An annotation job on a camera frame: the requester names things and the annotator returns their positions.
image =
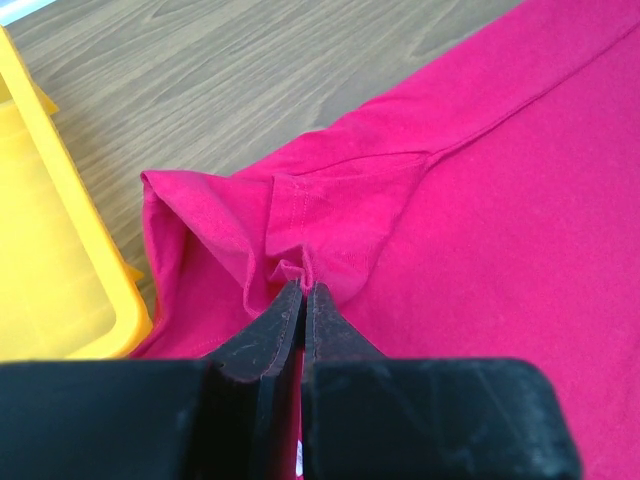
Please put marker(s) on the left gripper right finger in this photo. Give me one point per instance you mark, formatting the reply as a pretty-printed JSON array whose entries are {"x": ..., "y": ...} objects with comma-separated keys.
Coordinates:
[{"x": 368, "y": 416}]

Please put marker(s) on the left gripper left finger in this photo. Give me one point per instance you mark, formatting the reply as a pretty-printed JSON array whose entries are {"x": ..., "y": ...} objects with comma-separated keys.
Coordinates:
[{"x": 228, "y": 415}]

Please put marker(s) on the yellow plastic tray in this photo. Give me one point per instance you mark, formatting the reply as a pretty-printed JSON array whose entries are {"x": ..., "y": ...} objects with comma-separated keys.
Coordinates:
[{"x": 66, "y": 292}]

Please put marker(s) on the red t shirt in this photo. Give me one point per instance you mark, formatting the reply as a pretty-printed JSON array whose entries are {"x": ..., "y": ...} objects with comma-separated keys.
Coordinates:
[{"x": 486, "y": 206}]

